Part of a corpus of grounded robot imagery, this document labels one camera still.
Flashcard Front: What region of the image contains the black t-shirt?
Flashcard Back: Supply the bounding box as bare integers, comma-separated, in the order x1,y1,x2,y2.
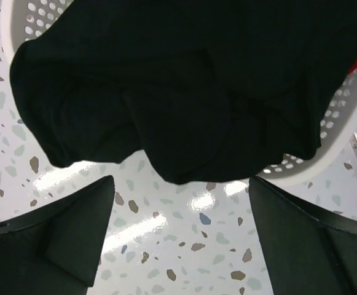
10,1,357,184

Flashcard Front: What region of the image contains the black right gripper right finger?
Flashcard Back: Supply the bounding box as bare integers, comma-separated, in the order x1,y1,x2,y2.
249,176,357,295

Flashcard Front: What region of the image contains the white plastic laundry basket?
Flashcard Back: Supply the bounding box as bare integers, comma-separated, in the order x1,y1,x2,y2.
1,1,357,186

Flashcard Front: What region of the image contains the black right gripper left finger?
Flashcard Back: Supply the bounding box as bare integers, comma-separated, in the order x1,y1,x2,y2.
0,175,115,295

